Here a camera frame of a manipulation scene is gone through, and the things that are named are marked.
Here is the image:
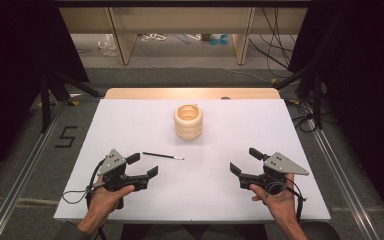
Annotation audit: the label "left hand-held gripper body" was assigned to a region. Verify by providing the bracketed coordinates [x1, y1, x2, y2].
[93, 148, 150, 210]

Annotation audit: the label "aluminium floor rail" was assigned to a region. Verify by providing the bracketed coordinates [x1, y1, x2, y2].
[308, 118, 383, 240]
[0, 103, 68, 240]

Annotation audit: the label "beige ribbed cup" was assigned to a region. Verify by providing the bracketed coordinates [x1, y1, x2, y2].
[173, 103, 204, 141]

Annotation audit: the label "blue plastic object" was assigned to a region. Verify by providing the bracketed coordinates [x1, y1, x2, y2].
[208, 33, 230, 47]

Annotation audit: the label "black metal stand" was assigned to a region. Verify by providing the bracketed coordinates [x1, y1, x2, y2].
[273, 63, 325, 131]
[39, 71, 103, 134]

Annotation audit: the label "black curtain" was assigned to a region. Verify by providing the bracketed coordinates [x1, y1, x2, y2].
[0, 0, 91, 194]
[287, 0, 384, 231]

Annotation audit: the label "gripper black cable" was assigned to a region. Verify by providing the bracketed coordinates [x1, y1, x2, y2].
[264, 178, 308, 223]
[61, 159, 105, 240]

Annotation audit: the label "black floor cables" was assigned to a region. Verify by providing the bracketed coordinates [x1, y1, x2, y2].
[248, 6, 302, 80]

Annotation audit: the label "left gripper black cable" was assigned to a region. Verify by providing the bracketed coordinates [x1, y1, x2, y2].
[61, 159, 105, 240]

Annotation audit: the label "thin black pen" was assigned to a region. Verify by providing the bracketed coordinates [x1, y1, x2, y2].
[142, 151, 186, 161]

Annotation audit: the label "white cable bundle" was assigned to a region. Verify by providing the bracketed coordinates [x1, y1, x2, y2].
[141, 32, 167, 43]

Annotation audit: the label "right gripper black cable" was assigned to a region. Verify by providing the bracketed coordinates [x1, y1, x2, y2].
[264, 178, 308, 223]

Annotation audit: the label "person's right hand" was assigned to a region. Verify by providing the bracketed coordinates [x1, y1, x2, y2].
[249, 173, 298, 223]

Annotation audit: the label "person's left hand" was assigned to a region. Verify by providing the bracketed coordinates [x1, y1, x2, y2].
[86, 185, 136, 220]

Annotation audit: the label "clear plastic bag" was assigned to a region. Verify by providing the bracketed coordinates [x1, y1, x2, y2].
[96, 33, 119, 57]

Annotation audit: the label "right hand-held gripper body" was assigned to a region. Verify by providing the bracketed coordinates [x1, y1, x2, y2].
[239, 152, 310, 195]

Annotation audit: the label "white board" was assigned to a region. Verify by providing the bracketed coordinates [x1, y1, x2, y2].
[53, 98, 332, 224]

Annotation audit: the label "person's lap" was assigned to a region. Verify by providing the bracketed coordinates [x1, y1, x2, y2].
[119, 223, 341, 240]

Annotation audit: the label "wooden bench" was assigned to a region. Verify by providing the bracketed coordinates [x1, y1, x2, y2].
[59, 6, 310, 66]

